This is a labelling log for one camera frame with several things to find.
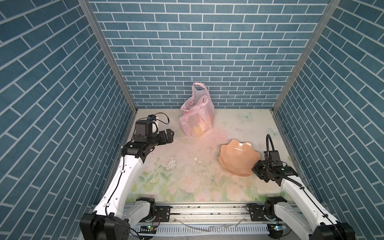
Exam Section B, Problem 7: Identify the peach scalloped bowl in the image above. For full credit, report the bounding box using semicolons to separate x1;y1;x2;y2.
219;140;261;177

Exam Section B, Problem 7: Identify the pink plastic bag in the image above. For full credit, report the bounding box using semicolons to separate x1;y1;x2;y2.
180;82;216;137

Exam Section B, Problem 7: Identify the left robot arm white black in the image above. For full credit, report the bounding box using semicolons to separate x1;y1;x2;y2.
80;115;174;240

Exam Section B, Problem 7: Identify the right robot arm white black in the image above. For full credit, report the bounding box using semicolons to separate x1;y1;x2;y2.
252;150;356;240

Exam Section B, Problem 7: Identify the right green circuit board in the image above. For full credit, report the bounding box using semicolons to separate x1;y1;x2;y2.
268;224;285;232

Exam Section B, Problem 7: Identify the green circuit board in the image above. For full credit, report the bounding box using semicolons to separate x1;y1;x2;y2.
268;224;285;232
138;226;158;235

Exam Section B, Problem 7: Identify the left green circuit board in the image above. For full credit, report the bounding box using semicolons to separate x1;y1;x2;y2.
138;226;158;235

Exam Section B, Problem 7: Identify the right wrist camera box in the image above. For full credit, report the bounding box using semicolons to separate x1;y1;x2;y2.
264;150;282;165

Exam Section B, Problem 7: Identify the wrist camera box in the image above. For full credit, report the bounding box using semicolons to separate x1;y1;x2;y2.
264;150;282;165
147;115;159;134

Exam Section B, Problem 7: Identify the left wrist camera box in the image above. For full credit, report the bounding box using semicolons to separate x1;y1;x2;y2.
147;115;159;134

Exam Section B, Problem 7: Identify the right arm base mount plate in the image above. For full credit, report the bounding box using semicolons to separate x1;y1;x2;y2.
245;203;283;222

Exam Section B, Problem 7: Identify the white slotted cable duct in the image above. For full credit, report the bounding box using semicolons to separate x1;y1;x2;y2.
134;224;270;237

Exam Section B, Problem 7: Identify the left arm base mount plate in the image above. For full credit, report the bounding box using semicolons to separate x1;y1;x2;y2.
140;206;171;223

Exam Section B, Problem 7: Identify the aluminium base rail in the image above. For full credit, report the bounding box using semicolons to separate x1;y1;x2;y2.
85;202;335;226

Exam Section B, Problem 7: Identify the left metal corner post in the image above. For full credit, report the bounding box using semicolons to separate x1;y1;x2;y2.
78;0;137;114

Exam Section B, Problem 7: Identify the metal corner post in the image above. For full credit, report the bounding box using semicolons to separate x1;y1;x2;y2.
272;0;341;115
78;0;137;114

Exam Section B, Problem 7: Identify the right metal corner post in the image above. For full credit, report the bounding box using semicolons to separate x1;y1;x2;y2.
272;0;341;115

